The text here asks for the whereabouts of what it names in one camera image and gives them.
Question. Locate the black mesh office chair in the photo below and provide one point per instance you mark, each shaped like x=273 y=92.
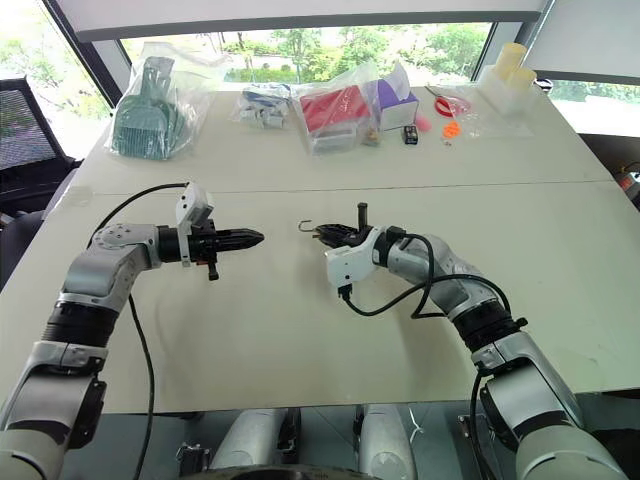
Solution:
x=27 y=135

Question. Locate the small brass object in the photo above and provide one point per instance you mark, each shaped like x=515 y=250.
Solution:
x=370 y=135

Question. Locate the cream foam rolls holder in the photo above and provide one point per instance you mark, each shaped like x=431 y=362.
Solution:
x=507 y=75

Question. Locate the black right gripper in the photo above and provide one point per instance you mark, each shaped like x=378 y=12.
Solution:
x=361 y=220

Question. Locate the red and grey device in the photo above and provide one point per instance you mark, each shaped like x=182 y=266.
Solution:
x=631 y=182

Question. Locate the bagged red box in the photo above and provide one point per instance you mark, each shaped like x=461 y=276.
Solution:
x=332 y=112

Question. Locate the silver rounded robot leg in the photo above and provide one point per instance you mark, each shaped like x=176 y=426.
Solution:
x=250 y=437
x=382 y=442

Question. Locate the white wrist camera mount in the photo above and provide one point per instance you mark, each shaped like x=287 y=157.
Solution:
x=195 y=205
x=350 y=262

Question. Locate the purple and white tissue box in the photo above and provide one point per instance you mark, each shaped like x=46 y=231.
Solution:
x=397 y=107

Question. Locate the small metal hook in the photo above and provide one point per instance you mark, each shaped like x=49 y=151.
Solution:
x=315 y=229

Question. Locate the clear flat plastic bag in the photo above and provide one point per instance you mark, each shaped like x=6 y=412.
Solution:
x=495 y=122

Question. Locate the bag of blue-white small parts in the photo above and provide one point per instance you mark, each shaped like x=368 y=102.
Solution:
x=262 y=107

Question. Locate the bagged green plastic dustpans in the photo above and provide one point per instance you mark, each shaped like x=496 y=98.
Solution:
x=145 y=115

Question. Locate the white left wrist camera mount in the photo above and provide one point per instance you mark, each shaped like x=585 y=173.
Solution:
x=195 y=205

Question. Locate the dark rounded robot torso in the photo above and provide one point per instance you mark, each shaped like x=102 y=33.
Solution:
x=270 y=472

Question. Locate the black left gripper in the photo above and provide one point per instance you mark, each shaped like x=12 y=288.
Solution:
x=205 y=245

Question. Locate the orange small pieces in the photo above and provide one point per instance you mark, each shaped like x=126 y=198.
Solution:
x=451 y=131

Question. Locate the small black box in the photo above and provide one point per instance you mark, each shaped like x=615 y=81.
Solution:
x=410 y=135

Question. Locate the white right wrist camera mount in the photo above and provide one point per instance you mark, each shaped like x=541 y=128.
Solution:
x=350 y=262

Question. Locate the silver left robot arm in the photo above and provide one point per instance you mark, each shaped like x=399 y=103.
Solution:
x=95 y=280

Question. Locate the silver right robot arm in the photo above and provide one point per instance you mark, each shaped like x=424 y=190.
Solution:
x=530 y=400

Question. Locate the pink small object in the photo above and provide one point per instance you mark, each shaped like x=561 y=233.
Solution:
x=424 y=123

